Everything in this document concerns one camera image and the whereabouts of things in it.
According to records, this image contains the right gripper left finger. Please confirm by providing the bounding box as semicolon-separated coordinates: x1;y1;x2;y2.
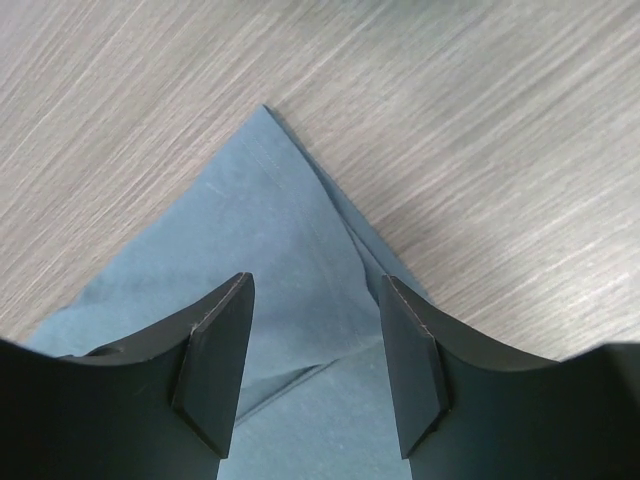
1;273;255;479

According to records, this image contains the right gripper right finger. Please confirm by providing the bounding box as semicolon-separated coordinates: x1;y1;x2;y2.
380;276;639;479

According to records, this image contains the grey blue t shirt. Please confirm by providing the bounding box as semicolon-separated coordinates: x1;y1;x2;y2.
27;106;417;479

